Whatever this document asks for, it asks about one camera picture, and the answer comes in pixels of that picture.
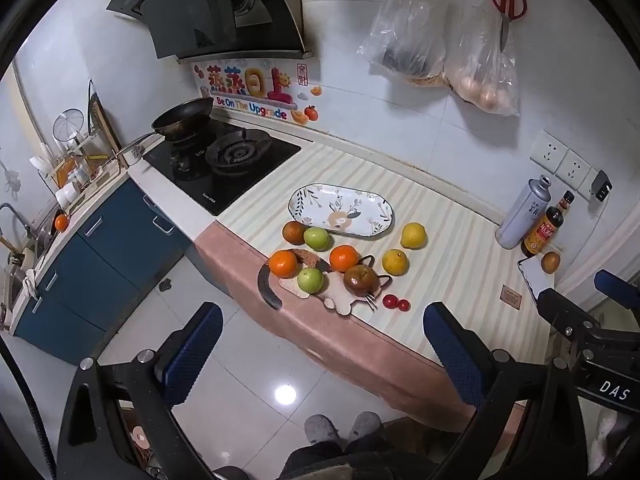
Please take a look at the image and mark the metal faucet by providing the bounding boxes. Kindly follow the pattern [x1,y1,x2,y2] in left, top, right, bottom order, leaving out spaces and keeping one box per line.
[0,202,38,256]

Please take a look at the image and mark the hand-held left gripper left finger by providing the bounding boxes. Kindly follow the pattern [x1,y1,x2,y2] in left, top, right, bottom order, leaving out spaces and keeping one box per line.
[56,301,236,480]

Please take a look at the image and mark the small white pot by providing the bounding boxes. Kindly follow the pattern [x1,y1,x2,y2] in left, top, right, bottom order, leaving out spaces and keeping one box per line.
[117,141,147,167]

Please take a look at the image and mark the black plug adapter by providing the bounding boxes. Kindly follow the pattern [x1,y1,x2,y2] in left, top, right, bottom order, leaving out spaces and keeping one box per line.
[591,170,613,203]

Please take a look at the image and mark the oval floral ceramic plate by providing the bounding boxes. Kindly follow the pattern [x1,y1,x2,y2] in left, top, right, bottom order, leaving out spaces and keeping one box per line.
[287,184,395,238]

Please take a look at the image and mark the silver gas canister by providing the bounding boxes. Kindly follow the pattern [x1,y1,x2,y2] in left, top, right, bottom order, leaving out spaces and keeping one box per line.
[495,175,553,251]

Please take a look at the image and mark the black frying pan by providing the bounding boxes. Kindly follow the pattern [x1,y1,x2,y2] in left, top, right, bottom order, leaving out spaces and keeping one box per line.
[118,97,216,158]

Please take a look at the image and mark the wooden cutting board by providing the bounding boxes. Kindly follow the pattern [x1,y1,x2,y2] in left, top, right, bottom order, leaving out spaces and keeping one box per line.
[87,80,123,153]

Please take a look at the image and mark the colourful wall sticker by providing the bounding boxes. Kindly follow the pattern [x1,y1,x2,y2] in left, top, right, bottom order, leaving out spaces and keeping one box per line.
[192,57,323,126]

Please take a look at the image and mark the dark sauce bottle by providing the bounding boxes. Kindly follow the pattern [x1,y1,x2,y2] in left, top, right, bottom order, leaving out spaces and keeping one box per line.
[520,190,577,258]

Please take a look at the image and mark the person's legs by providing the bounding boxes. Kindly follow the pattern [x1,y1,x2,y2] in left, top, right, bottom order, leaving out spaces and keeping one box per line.
[280,439,451,480]

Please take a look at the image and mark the bright orange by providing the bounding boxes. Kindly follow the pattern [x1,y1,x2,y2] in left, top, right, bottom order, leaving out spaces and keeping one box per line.
[329,245,361,273]
[269,250,299,279]

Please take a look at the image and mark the striped tablecloth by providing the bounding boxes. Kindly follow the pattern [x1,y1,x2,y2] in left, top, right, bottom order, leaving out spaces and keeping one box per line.
[192,141,556,431]

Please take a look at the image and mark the black gas stove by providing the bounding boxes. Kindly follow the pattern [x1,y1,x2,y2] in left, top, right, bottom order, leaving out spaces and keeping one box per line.
[142,119,303,217]

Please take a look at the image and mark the red-handled scissors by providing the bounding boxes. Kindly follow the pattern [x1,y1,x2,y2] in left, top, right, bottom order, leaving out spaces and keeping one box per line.
[487,0,528,53]

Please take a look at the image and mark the white wall outlet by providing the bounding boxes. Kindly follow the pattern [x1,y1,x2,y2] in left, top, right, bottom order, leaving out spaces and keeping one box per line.
[556,149,598,192]
[529,129,569,166]

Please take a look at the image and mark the plastic bag with dark contents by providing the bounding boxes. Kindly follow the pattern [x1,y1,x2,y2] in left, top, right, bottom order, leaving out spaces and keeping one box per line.
[356,0,448,86]

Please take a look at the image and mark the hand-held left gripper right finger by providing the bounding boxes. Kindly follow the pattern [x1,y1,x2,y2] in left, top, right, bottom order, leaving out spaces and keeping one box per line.
[422,301,601,480]

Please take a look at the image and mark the black range hood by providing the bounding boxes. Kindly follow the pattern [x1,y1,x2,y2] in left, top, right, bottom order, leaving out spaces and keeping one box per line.
[106,0,313,63]

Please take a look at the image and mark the green apple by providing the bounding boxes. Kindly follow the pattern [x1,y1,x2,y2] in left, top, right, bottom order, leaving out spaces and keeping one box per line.
[304,227,331,251]
[297,267,325,294]

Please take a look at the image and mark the dish rack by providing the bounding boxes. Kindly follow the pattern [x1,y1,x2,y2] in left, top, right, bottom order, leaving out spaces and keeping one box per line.
[30,127,121,206]

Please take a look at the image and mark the yellow-green orange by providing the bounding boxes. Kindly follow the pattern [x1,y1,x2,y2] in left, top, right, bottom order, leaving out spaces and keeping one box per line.
[382,248,409,276]

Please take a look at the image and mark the yellow lemon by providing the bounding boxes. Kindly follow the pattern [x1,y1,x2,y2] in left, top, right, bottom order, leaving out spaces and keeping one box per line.
[400,222,427,250]

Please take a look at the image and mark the dark orange tangerine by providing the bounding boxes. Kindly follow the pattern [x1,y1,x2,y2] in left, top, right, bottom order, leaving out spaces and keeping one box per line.
[282,220,307,245]

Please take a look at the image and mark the brown-red apple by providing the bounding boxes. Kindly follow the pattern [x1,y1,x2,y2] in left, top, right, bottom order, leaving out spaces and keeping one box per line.
[343,263,379,297]

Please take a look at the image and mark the white dark-rimmed tray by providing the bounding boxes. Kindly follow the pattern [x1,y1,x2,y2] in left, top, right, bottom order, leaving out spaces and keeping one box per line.
[516,255,558,306]

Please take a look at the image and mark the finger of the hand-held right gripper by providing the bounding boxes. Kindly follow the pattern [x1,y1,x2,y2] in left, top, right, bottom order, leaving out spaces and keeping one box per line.
[536,287,608,345]
[594,269,640,313]

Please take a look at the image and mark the blue kitchen cabinet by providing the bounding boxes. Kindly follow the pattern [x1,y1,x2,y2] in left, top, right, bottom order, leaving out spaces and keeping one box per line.
[12,177,193,353]

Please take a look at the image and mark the grey slipper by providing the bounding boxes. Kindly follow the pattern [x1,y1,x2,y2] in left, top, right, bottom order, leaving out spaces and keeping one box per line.
[304,414,342,445]
[347,411,383,443]

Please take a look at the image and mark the plastic bag of eggs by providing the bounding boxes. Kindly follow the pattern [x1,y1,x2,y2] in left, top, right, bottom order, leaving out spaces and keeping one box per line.
[442,5,521,118]

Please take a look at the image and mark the metal strainer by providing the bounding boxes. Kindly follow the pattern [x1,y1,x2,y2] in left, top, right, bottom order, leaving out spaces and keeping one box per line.
[52,110,85,143]

